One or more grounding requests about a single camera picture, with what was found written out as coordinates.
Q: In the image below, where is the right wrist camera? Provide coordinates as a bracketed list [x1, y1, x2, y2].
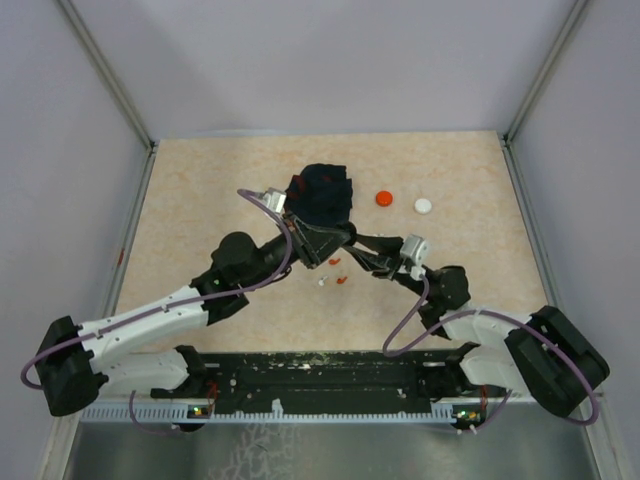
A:
[398, 234, 430, 280]

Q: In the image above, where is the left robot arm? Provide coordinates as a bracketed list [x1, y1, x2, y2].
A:
[30, 213, 356, 417]

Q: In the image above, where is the white cable duct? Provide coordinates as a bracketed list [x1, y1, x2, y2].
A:
[79, 399, 481, 426]

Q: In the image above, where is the black earbud case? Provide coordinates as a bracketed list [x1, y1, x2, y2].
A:
[341, 222, 358, 246]

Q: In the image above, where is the white earbud case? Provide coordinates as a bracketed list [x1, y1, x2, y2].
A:
[414, 198, 433, 215]

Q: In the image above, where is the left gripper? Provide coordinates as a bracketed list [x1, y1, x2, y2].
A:
[244, 211, 351, 292]

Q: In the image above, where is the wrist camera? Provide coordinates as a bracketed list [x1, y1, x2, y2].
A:
[398, 234, 430, 280]
[261, 188, 287, 215]

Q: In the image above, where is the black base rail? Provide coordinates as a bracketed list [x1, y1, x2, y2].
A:
[149, 347, 506, 416]

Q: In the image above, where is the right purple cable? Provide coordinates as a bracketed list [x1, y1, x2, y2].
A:
[382, 274, 599, 432]

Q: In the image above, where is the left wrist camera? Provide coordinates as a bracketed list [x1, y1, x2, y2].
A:
[261, 188, 287, 215]

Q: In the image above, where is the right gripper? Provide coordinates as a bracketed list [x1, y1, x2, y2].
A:
[346, 232, 435, 302]

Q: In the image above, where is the orange earbud case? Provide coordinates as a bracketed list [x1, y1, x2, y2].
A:
[375, 190, 394, 207]

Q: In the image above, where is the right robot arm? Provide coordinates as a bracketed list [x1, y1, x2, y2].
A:
[346, 235, 610, 425]

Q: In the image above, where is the dark navy folded cloth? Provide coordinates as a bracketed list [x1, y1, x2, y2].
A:
[285, 163, 353, 228]

